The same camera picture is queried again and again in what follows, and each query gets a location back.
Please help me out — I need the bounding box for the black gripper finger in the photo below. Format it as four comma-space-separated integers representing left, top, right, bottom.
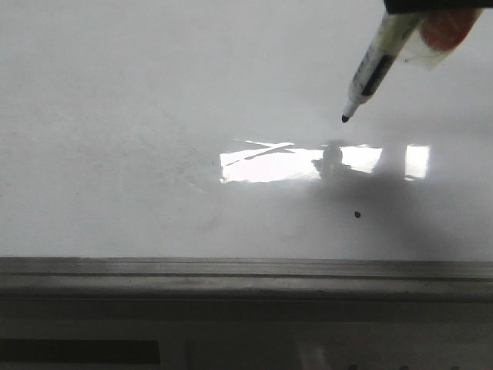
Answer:
384, 0, 493, 15

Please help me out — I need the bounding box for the white black whiteboard marker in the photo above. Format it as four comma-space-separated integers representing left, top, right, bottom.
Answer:
341, 13, 420, 123

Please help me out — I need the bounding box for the red magnet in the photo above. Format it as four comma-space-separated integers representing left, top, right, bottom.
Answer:
397, 8, 485, 69

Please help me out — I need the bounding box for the white whiteboard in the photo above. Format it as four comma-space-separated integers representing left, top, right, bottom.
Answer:
1, 1, 492, 261

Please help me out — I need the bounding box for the grey aluminium whiteboard frame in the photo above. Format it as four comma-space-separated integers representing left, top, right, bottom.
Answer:
1, 257, 492, 302

